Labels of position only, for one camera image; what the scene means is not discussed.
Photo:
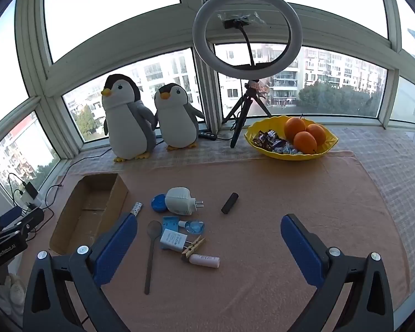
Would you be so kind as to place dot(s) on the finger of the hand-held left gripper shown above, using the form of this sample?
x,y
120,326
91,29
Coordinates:
x,y
10,216
33,223

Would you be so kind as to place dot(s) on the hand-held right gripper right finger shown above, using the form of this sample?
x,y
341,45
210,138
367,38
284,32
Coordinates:
x,y
302,249

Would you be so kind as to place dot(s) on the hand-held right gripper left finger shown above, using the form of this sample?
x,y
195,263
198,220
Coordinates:
x,y
116,245

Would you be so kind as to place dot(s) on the grey spoon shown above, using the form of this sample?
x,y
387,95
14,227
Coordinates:
x,y
154,230

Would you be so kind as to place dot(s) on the patterned lighter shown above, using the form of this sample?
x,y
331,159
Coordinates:
x,y
137,208

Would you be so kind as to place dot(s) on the cardboard box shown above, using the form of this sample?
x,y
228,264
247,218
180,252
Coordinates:
x,y
90,207

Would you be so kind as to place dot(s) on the white charger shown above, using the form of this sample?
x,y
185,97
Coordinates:
x,y
171,239

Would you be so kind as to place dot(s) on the blue card pack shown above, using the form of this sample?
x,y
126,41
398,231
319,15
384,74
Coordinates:
x,y
169,222

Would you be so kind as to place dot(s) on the blue round tape measure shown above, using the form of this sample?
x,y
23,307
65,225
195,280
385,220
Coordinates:
x,y
157,203

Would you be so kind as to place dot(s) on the white plug-in device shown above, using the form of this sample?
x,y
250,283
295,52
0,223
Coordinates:
x,y
178,200

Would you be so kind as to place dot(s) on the black cylinder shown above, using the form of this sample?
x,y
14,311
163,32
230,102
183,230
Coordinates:
x,y
229,203

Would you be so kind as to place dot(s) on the small pink bottle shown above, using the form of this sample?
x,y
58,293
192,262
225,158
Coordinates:
x,y
204,260

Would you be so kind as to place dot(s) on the white power strip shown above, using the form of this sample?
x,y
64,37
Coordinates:
x,y
34,203

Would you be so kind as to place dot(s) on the black power adapter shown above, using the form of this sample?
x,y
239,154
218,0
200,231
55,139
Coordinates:
x,y
29,189

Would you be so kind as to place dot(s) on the wooden clothespin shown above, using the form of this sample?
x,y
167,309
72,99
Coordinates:
x,y
193,247

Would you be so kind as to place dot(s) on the yellow bowl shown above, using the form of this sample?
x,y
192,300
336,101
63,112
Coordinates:
x,y
297,155

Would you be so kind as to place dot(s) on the orange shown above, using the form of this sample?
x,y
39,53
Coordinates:
x,y
317,133
305,142
295,128

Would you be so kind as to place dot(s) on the pile of wrapped candies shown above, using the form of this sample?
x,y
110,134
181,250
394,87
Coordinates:
x,y
269,140

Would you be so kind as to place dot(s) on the large penguin plush toy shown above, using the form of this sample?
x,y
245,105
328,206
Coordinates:
x,y
128,121

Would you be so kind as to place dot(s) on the checked cloth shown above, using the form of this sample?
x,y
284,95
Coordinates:
x,y
384,152

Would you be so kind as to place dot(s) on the small penguin plush toy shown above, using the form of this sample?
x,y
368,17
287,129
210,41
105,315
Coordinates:
x,y
178,121

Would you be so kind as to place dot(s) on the black remote controller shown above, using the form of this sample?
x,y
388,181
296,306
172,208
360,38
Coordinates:
x,y
207,135

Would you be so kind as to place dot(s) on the black phone holder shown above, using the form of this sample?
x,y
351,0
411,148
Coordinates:
x,y
236,24

